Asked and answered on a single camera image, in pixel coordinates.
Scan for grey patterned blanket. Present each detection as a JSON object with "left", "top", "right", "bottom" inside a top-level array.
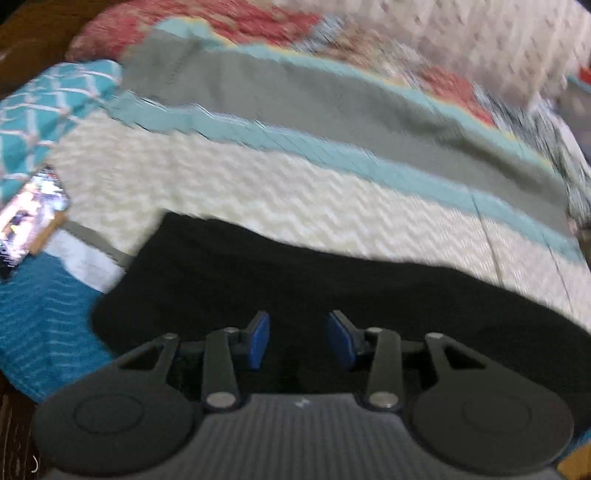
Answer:
[{"left": 475, "top": 83, "right": 591, "bottom": 217}]

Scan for striped zigzag bed cover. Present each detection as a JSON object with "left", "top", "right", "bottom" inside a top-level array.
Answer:
[{"left": 0, "top": 18, "right": 591, "bottom": 402}]

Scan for red floral quilt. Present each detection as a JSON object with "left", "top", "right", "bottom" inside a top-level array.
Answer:
[{"left": 65, "top": 0, "right": 502, "bottom": 127}]

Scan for teal lattice pillow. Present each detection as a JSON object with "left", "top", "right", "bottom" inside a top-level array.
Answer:
[{"left": 0, "top": 59, "right": 124, "bottom": 204}]

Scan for beige leaf print curtain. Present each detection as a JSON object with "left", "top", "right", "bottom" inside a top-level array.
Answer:
[{"left": 272, "top": 0, "right": 585, "bottom": 108}]

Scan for black pants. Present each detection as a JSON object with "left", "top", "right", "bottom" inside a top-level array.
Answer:
[{"left": 90, "top": 211, "right": 591, "bottom": 418}]

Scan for wooden phone clip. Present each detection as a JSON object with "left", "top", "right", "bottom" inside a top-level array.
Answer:
[{"left": 28, "top": 211, "right": 66, "bottom": 256}]

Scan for dark wooden headboard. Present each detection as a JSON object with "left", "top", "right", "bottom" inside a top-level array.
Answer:
[{"left": 0, "top": 0, "right": 121, "bottom": 100}]

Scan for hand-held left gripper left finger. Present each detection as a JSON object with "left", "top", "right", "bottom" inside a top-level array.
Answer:
[{"left": 115, "top": 310, "right": 271, "bottom": 412}]

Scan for smartphone with lit screen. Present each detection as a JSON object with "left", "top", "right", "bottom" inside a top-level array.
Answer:
[{"left": 0, "top": 165, "right": 71, "bottom": 282}]

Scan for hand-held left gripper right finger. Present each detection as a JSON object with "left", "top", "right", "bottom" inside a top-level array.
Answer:
[{"left": 324, "top": 310, "right": 486, "bottom": 412}]

